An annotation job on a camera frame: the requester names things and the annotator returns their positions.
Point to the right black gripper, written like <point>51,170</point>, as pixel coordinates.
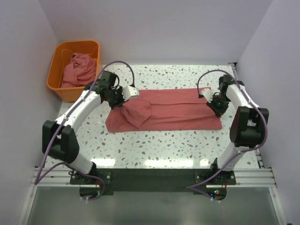
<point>219,112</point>

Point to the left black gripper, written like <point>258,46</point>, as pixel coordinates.
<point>113,105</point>

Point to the pink t shirt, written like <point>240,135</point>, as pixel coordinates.
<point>163,110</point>
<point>80,71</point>

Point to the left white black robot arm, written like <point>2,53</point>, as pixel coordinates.
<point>59,139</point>

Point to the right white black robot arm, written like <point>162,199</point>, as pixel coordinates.
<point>223,164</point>

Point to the pink t shirt in basket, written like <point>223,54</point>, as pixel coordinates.
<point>80,71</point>

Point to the orange plastic laundry basket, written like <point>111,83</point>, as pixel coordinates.
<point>62,56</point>

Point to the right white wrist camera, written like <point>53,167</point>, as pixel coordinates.
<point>206,93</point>

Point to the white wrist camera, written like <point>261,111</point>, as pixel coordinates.
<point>130,92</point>
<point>206,93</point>

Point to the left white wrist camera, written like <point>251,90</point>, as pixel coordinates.
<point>130,92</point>

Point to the aluminium front rail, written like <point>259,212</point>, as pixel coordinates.
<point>245,178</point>

